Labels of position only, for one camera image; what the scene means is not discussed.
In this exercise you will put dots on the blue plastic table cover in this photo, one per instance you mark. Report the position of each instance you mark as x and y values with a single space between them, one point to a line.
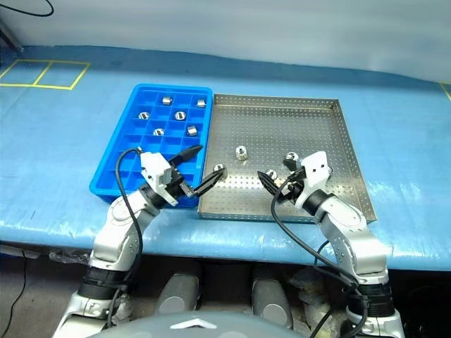
53 141

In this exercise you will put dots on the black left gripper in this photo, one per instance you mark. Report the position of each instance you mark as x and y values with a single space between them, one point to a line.
176 184

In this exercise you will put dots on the perforated metal tray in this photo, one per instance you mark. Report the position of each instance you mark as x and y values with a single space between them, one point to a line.
275 126

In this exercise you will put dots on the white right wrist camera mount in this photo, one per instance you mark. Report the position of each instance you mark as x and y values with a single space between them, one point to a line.
315 169

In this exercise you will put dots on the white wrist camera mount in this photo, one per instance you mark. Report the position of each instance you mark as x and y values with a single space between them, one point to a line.
315 169
153 167

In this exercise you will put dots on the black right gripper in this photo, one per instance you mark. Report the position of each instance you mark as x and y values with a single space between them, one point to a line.
294 186

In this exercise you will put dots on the crumpled clear plastic wrap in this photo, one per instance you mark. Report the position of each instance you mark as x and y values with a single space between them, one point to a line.
68 257

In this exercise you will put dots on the dark grey rounded shape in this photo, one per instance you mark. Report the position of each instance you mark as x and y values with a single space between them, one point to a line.
271 299
176 295

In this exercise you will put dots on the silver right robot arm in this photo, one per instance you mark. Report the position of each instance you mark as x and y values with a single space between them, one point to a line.
352 225

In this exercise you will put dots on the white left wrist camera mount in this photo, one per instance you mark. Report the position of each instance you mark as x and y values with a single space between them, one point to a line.
153 167

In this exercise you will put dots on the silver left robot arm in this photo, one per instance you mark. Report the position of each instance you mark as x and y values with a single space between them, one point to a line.
120 214

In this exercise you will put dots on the grey robot torso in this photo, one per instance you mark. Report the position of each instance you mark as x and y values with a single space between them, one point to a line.
190 327

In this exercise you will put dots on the blue compartment tray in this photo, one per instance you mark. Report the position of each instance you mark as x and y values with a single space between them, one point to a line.
148 95

